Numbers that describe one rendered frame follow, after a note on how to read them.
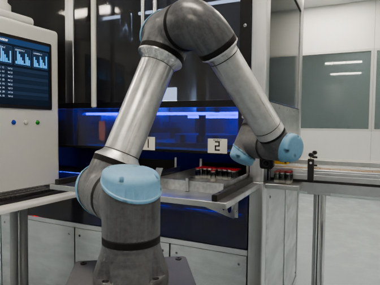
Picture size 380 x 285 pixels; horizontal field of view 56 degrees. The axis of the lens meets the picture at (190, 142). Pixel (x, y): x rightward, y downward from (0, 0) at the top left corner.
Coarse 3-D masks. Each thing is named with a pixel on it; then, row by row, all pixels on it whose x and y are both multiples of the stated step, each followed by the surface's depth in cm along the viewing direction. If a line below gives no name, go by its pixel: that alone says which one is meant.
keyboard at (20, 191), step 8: (48, 184) 163; (0, 192) 144; (8, 192) 143; (16, 192) 144; (24, 192) 144; (32, 192) 144; (40, 192) 147; (48, 192) 150; (56, 192) 153; (0, 200) 132; (8, 200) 134; (16, 200) 136; (24, 200) 140
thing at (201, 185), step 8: (160, 176) 132; (168, 176) 136; (176, 176) 143; (184, 176) 149; (192, 176) 155; (240, 176) 134; (248, 176) 144; (160, 184) 128; (168, 184) 126; (176, 184) 125; (184, 184) 124; (192, 184) 122; (200, 184) 121; (208, 184) 120; (216, 184) 119; (224, 184) 119; (232, 184) 126; (208, 192) 120; (216, 192) 119
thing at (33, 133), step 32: (0, 32) 147; (32, 32) 161; (0, 64) 148; (32, 64) 161; (0, 96) 148; (32, 96) 161; (0, 128) 149; (32, 128) 162; (0, 160) 150; (32, 160) 163
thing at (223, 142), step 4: (208, 140) 149; (212, 140) 149; (216, 140) 148; (220, 140) 147; (224, 140) 146; (208, 144) 149; (212, 144) 149; (216, 144) 148; (220, 144) 147; (224, 144) 146; (208, 148) 150; (212, 148) 149; (216, 148) 148; (220, 148) 147; (224, 148) 146; (208, 152) 150; (212, 152) 149; (216, 152) 148; (220, 152) 147; (224, 152) 147
